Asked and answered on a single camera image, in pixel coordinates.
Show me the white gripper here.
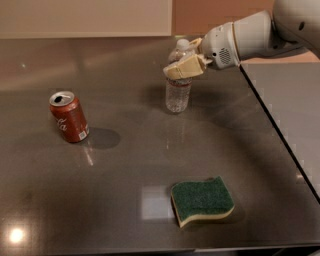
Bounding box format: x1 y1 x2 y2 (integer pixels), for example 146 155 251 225
163 22 240 80

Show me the clear plastic water bottle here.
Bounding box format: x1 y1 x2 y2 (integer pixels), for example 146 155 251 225
165 39 192 113

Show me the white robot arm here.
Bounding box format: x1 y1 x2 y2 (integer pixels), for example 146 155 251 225
163 0 320 80

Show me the grey side table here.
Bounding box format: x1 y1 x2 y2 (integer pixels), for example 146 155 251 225
241 62 320 199

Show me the red soda can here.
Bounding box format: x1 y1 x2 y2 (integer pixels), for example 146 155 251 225
49 91 89 143

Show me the green yellow sponge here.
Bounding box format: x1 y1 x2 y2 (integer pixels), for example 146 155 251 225
171 176 235 228

